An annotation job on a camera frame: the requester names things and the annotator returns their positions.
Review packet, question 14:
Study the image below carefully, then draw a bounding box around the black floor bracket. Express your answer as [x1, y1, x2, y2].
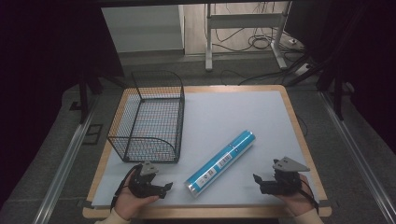
[81, 123, 105, 146]

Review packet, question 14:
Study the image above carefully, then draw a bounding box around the black wire mesh basket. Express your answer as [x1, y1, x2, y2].
[106, 70, 187, 164]

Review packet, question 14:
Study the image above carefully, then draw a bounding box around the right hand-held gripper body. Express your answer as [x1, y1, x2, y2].
[272, 156, 311, 197]

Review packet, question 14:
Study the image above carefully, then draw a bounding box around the black curtain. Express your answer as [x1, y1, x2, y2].
[0, 0, 125, 206]
[284, 0, 396, 150]

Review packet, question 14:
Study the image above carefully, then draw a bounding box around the pale grey table mat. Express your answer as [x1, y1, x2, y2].
[91, 90, 320, 208]

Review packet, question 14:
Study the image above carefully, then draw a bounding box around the white metal desk frame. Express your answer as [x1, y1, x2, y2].
[204, 1, 292, 72]

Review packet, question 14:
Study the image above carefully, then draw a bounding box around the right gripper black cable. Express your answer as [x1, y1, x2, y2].
[298, 177, 320, 216]

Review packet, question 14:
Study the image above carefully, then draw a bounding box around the white power strip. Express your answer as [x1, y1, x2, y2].
[293, 63, 313, 77]

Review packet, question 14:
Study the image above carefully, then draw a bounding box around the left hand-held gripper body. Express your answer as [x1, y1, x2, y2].
[128, 160, 163, 200]

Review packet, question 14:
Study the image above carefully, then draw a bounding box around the black metal stand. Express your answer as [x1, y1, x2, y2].
[77, 70, 105, 125]
[317, 59, 347, 122]

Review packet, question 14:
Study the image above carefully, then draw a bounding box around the person's right hand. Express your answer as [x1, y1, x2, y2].
[275, 173, 316, 217]

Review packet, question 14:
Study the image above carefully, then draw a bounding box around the blue foil-wrapped roll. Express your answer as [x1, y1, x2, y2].
[183, 130, 257, 199]

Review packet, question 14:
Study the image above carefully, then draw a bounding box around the long black floor cable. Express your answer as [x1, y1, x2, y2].
[219, 68, 302, 87]

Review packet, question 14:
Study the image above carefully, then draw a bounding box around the tangle of black floor cables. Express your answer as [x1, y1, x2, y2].
[214, 26, 307, 54]

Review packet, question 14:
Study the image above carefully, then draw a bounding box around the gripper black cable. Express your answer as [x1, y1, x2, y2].
[109, 163, 142, 213]
[298, 177, 320, 216]

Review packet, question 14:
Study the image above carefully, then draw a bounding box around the aluminium rail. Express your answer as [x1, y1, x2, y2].
[32, 101, 99, 224]
[319, 91, 396, 224]

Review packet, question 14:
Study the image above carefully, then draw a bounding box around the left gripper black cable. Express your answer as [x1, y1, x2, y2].
[109, 163, 142, 213]

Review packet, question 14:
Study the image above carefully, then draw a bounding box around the pale grey wall panel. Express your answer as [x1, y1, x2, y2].
[100, 4, 185, 54]

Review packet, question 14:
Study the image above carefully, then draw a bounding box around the person's left hand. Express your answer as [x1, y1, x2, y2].
[113, 173, 161, 222]

